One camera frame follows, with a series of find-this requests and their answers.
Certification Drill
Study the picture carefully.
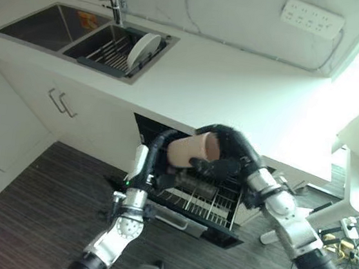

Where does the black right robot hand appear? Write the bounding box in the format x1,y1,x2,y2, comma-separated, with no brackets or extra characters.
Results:
186,121,270,190

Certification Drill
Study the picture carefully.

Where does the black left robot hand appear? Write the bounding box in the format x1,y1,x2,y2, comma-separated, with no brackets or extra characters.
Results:
153,167,193,194

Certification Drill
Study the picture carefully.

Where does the pink cup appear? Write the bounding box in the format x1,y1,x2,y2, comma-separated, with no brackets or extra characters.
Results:
164,127,223,173

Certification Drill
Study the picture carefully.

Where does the black dishwasher drawer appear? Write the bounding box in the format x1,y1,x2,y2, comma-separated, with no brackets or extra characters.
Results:
99,110,281,255

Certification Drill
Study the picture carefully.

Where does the white furniture foot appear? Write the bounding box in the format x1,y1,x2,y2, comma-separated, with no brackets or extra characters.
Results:
258,230,281,248

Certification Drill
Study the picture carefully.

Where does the white base cabinet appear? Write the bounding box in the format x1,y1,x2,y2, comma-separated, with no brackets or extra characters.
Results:
0,55,149,188

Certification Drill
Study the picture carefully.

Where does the white plate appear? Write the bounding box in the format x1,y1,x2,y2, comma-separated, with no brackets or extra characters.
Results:
125,30,162,71

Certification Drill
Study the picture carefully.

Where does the white floor power strip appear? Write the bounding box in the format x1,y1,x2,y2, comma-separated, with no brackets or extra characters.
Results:
338,215,359,241

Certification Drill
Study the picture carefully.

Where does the dark dish drainer rack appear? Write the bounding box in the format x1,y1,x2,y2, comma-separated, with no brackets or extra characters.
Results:
75,21,173,84

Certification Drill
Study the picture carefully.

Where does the orange item in sink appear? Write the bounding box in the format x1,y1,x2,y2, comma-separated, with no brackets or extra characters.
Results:
76,11,100,30

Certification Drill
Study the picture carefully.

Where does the stainless steel double sink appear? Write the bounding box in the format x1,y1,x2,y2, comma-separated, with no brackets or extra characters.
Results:
0,0,184,91

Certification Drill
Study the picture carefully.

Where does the wire dishwasher rack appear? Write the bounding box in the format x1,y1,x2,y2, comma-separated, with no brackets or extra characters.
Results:
146,168,246,230

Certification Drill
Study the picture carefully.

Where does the metal cabinet handle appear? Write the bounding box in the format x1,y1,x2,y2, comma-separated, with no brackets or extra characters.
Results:
57,92,80,119
46,86,67,114

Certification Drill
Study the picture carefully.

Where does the grey power strip cable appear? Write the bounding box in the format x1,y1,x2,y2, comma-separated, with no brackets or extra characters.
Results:
220,14,345,75

